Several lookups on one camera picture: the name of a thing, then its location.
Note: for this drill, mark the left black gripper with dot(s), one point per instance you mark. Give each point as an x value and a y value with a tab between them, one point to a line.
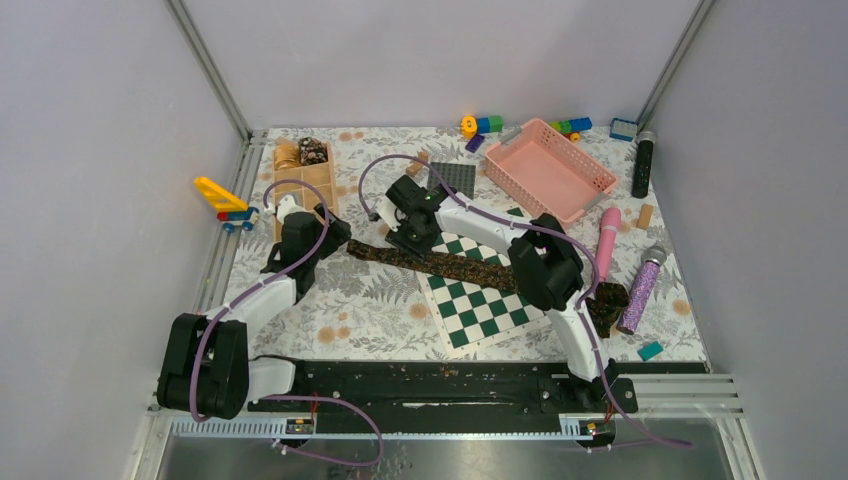
337	235

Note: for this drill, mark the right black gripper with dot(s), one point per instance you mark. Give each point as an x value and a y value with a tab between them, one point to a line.
397	237

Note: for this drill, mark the black key-patterned necktie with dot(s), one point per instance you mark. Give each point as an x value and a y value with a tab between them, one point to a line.
606	308

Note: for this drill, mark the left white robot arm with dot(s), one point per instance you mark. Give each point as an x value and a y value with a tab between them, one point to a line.
209	369

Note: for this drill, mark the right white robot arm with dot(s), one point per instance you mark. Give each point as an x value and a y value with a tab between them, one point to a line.
546	264

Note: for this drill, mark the small wooden arch block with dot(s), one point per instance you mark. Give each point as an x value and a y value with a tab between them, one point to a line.
414	167

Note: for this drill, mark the grey studded baseplate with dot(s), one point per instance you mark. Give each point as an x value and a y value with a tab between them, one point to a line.
461	177

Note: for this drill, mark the yellow toy ladder vehicle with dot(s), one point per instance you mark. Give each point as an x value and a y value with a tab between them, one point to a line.
232	212

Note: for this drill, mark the rolled golden tie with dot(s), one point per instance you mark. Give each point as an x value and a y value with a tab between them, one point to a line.
286	157

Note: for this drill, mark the rolled floral black tie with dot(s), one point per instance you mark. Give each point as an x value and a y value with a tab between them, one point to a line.
312	151

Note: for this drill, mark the purple toy brick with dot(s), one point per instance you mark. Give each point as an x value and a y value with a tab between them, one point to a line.
474	143

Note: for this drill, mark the yellow round toy block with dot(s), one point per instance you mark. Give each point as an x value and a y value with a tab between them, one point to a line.
468	126

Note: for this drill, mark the green toy brick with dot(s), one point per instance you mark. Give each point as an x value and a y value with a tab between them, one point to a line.
495	123

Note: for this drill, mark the pink perforated plastic basket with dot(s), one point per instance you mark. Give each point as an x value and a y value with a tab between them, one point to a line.
545	173

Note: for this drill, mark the green white chessboard mat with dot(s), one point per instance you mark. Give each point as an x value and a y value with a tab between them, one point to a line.
470	317

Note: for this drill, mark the multicolour toy brick train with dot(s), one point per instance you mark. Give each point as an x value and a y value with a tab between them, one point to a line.
572	129

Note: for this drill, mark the pink toy microphone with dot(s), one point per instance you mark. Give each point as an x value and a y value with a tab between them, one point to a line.
610	223

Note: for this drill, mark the blue grey toy brick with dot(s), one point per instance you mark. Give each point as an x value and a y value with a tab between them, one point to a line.
624	130

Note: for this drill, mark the small wooden rectangular block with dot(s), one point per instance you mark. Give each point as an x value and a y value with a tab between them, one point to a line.
645	217

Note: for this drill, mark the black toy microphone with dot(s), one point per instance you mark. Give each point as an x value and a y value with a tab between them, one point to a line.
645	143

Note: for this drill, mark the purple glitter toy microphone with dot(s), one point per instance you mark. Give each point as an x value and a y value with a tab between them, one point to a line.
641	289

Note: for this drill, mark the teal small block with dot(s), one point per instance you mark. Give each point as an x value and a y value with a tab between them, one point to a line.
650	351

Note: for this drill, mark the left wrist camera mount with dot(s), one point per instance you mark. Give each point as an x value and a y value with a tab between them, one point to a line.
287	204

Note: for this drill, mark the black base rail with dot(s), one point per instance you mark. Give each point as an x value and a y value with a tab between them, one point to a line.
440	398

